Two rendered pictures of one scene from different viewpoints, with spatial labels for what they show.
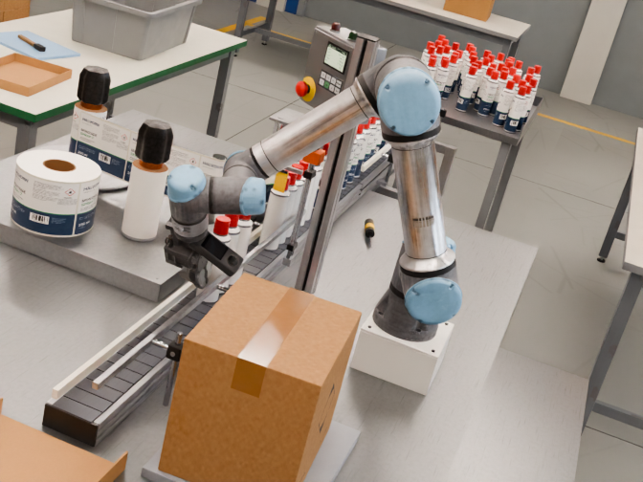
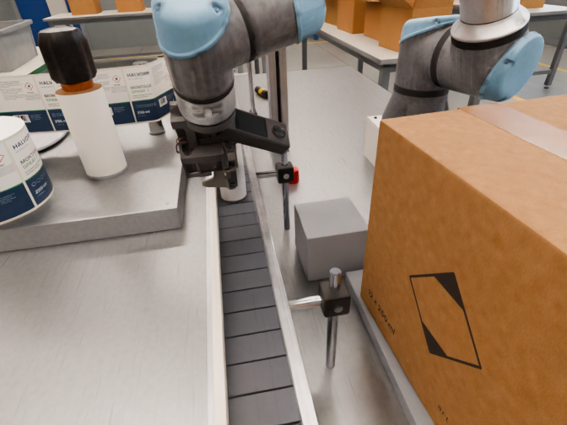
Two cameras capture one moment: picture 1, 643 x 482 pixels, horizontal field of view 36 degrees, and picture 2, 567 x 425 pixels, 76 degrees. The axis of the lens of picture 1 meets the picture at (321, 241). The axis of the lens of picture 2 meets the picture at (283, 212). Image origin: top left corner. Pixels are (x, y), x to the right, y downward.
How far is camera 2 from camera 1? 1.59 m
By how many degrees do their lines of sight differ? 22
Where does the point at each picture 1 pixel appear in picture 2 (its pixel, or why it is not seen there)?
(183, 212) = (209, 75)
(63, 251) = (35, 229)
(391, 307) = (417, 111)
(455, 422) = not seen: hidden behind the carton
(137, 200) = (88, 133)
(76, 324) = (116, 316)
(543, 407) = not seen: hidden behind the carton
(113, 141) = (19, 95)
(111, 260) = (101, 211)
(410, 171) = not seen: outside the picture
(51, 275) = (39, 266)
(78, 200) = (15, 164)
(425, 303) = (515, 73)
